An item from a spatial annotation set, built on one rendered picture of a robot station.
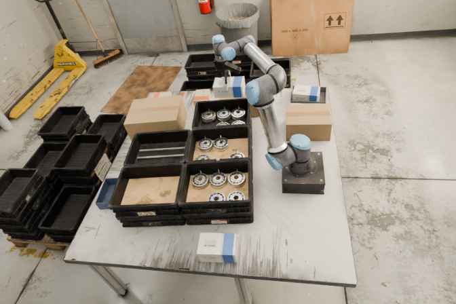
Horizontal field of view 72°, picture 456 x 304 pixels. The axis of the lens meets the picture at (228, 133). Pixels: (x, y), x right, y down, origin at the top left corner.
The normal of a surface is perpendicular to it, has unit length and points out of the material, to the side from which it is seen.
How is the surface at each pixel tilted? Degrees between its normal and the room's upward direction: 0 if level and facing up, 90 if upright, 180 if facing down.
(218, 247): 0
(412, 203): 0
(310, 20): 79
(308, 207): 0
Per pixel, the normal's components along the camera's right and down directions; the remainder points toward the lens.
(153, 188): -0.14, -0.72
